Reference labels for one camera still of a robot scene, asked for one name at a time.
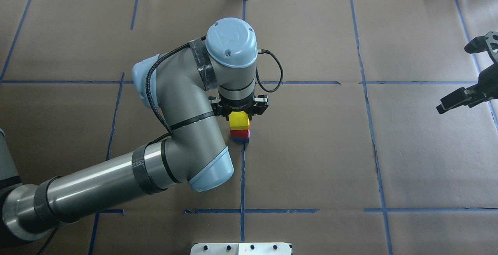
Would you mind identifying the blue wooden block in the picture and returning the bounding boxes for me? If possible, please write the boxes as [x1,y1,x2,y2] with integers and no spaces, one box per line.
[230,129,250,143]

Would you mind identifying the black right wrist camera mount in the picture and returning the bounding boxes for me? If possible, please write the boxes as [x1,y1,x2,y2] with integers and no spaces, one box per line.
[464,31,498,65]

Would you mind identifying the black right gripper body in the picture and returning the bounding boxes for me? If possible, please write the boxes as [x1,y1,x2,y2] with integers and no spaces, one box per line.
[477,64,498,99]

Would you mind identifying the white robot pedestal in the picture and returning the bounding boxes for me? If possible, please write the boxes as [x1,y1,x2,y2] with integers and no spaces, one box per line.
[190,242,293,255]

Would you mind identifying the brown paper table cover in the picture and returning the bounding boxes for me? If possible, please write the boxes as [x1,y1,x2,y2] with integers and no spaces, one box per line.
[1,0,497,255]

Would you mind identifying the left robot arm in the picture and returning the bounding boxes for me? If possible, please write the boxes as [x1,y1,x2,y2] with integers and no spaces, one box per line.
[1,17,269,248]

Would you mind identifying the yellow wooden block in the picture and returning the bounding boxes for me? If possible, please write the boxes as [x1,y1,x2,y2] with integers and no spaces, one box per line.
[229,111,251,131]

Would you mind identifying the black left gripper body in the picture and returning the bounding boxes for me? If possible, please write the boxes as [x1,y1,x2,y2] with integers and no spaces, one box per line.
[209,94,269,120]

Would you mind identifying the red wooden block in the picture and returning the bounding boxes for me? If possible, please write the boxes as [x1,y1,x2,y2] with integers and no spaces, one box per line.
[230,121,251,140]

